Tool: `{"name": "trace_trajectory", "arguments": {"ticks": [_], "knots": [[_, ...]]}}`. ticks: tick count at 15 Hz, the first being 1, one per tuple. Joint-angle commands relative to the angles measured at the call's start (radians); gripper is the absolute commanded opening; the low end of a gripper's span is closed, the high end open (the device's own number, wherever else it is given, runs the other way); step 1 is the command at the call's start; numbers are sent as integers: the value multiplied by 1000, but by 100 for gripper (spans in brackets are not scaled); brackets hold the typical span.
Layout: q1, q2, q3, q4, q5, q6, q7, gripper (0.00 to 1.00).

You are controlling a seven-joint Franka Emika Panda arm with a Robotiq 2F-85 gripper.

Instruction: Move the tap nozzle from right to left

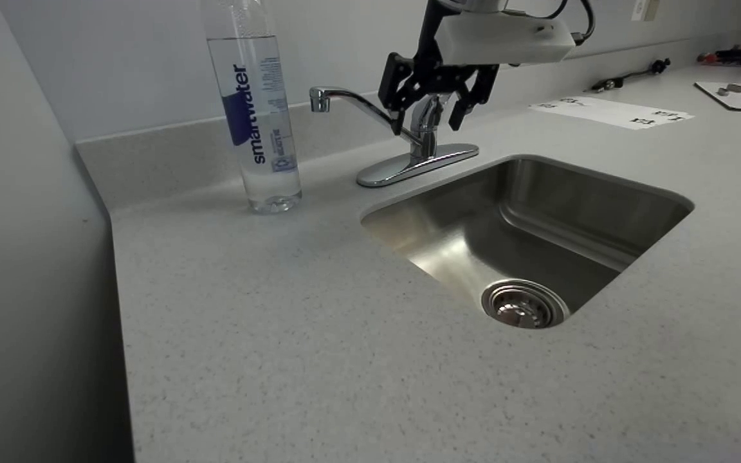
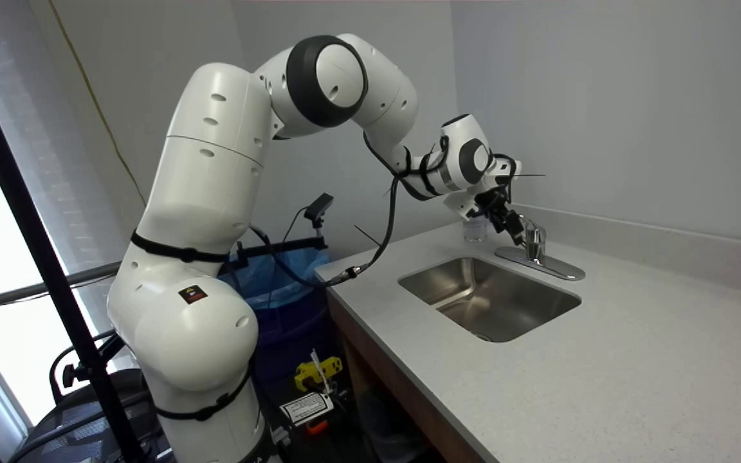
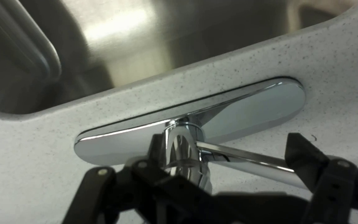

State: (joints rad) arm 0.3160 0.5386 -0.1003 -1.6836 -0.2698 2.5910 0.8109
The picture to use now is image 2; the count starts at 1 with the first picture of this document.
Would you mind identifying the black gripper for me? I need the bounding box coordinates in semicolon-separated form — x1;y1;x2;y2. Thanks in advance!
474;184;531;248

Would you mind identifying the chrome sink faucet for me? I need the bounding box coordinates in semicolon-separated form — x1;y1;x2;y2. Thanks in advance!
491;216;589;284

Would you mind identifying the stainless steel sink basin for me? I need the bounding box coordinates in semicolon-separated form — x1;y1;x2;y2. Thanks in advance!
396;256;585;346

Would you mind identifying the brown wooden counter cabinet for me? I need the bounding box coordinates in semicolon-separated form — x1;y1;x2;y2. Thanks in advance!
321;290;486;463

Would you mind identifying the blue bin with bag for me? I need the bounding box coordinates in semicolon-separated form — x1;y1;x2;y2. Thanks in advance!
224;238;365;434

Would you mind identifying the yellow tool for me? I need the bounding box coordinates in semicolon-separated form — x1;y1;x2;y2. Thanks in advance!
291;352;347;395

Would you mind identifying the white labelled box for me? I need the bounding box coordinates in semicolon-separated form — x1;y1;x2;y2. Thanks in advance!
277;389;340;433

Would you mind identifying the black tripod pole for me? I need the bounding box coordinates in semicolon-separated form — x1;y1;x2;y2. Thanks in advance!
0;54;147;463

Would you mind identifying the black cart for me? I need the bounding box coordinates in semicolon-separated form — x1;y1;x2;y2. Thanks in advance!
8;329;172;463

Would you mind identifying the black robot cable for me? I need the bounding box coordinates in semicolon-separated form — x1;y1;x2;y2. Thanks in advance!
245;136;547;290

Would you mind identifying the small black camera on stand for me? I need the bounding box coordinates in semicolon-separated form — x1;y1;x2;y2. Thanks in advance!
302;191;336;231

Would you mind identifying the thin yellow cord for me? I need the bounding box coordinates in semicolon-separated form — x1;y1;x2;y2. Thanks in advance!
47;0;149;208

